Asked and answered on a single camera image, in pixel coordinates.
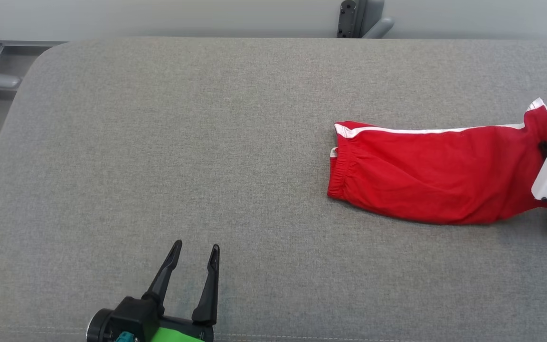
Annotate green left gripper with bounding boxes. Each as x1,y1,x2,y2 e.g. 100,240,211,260
141,240,220,342

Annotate red shorts with white stripes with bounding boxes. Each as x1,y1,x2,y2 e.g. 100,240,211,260
327,97,547,226

